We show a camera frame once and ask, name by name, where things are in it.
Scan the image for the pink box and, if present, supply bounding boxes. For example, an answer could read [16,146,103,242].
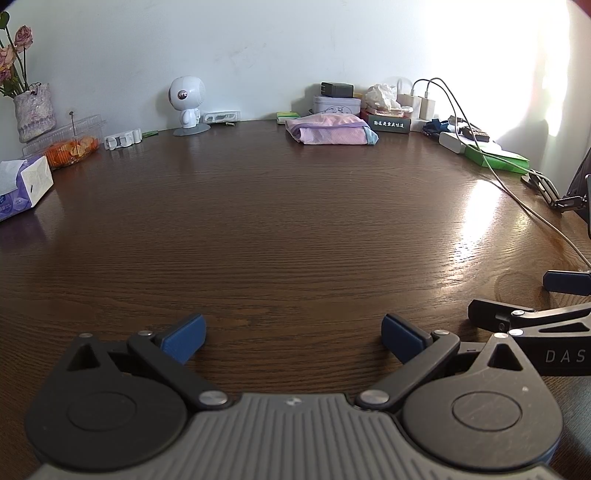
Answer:
[361,105,414,120]

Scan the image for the black phone stand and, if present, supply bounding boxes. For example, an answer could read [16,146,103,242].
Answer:
[521,168,591,241]

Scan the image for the dried pink flowers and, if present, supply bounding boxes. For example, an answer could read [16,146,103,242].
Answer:
[0,11,35,97]

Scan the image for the white cable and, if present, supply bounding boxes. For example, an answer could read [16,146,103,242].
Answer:
[411,78,591,271]

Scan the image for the printed tin box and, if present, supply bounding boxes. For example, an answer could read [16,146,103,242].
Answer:
[313,95,362,119]

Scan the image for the orange fruit pieces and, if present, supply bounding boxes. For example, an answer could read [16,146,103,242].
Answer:
[44,136,100,168]

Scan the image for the white textured vase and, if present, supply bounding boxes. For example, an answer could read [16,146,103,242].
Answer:
[13,83,57,144]

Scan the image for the clear plastic container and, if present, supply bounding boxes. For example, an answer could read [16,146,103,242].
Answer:
[22,113,107,169]

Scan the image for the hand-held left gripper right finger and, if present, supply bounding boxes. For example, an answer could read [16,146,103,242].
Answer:
[355,313,532,411]

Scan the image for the white power bank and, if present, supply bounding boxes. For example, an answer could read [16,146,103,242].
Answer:
[438,131,467,154]

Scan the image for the white plastic holder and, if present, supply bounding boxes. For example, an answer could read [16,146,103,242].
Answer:
[104,128,143,151]

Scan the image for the black flat device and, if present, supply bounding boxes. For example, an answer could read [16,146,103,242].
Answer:
[457,123,491,142]

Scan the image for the purple tissue pack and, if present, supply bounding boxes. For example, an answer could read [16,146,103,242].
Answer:
[0,155,55,222]

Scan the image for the grey cable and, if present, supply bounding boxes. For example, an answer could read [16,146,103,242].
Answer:
[428,78,532,175]

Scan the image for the dark green labelled box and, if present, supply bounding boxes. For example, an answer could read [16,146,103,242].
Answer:
[368,114,411,134]

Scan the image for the pink and blue mesh garment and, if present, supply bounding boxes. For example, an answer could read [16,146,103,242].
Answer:
[284,114,380,147]

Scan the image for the dark chair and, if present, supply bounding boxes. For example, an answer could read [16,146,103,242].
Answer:
[566,148,591,197]

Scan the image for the crumpled white tissue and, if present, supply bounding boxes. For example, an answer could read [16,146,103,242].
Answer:
[365,83,400,110]

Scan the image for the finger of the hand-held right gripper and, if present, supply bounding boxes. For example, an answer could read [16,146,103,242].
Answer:
[542,270,591,297]
[467,298,591,337]

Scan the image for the blue cloth item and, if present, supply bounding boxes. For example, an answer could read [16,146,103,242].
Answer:
[421,118,453,138]

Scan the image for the white astronaut figure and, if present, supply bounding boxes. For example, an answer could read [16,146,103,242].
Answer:
[168,76,211,137]

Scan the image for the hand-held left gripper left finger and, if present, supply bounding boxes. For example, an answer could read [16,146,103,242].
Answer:
[65,313,234,411]

